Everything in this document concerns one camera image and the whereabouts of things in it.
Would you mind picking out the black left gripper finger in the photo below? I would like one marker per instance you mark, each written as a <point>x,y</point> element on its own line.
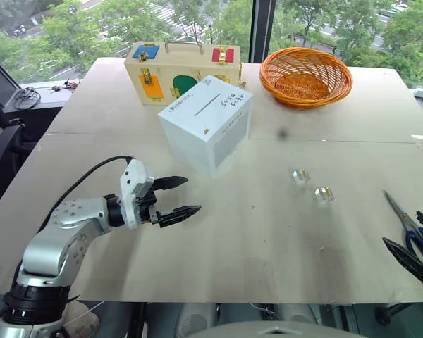
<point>171,182</point>
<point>178,214</point>

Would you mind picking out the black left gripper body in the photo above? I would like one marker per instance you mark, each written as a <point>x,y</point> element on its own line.
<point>148,207</point>

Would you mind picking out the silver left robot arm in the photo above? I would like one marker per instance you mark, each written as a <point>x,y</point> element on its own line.
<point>56,246</point>

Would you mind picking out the white slotted box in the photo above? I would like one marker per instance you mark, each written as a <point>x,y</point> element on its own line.
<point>204,119</point>

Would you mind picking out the black chair base leg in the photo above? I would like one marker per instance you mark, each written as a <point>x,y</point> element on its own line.
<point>391,312</point>

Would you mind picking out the small clear cube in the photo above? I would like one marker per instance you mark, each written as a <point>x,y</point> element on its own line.
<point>300,176</point>
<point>324,195</point>

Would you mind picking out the grey rounded shape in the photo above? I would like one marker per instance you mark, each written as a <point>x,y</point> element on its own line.
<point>298,312</point>
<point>194,320</point>

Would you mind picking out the wooden lock activity box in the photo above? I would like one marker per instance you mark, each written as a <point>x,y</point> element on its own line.
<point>169,67</point>

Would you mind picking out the beige rounded object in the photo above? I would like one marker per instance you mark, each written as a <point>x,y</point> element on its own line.
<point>80,318</point>

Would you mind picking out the bunch of keys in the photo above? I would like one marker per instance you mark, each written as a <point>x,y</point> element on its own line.
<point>64,86</point>

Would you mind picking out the grey robot torso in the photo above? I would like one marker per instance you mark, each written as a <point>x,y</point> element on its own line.
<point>268,331</point>

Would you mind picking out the orange wicker basket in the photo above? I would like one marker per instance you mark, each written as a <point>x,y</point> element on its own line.
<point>303,86</point>

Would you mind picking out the black office chair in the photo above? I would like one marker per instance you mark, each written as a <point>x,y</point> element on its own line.
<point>0,116</point>

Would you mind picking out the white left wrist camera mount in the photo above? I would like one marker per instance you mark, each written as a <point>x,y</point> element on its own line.
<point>134,190</point>

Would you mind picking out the black window frame post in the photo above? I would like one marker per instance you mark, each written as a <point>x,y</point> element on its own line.
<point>263,28</point>

